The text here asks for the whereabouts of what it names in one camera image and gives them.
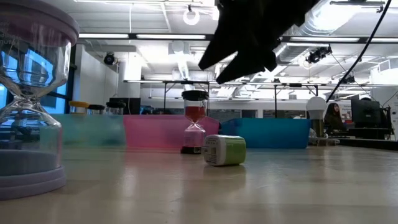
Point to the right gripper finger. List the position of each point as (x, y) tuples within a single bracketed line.
[(242, 65), (217, 51)]

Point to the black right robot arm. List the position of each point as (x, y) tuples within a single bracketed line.
[(304, 9)]

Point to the black hourglass red sand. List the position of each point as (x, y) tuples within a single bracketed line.
[(195, 113)]

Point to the black ceiling spotlight cluster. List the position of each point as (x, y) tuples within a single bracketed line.
[(317, 55)]

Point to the teal plastic bin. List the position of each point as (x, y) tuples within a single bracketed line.
[(270, 132)]

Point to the white light bulb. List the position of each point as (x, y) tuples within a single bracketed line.
[(315, 107)]

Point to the white and green plug adapter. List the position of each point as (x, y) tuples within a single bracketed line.
[(233, 151)]

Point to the brass lamp socket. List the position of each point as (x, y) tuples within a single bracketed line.
[(317, 127)]

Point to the pink translucent plastic bin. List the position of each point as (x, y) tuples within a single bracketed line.
[(155, 130)]

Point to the black cabinet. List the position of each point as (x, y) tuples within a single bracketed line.
[(132, 107)]

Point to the person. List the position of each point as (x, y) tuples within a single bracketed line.
[(334, 119)]

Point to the round black ceiling fixture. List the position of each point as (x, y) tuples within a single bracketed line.
[(109, 58)]

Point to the black computer monitor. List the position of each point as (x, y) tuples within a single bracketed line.
[(367, 113)]

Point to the green translucent plastic bin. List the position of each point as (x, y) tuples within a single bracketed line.
[(87, 130)]

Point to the purple capped hourglass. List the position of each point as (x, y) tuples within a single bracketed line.
[(31, 183)]

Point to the silver ventilation duct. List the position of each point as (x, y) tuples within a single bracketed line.
[(292, 53)]

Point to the black background rig frame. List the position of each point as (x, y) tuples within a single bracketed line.
[(174, 82)]

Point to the linear ceiling light rail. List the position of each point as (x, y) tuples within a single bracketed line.
[(133, 36)]

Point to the black aluminium table frame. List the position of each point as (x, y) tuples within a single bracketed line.
[(373, 143)]

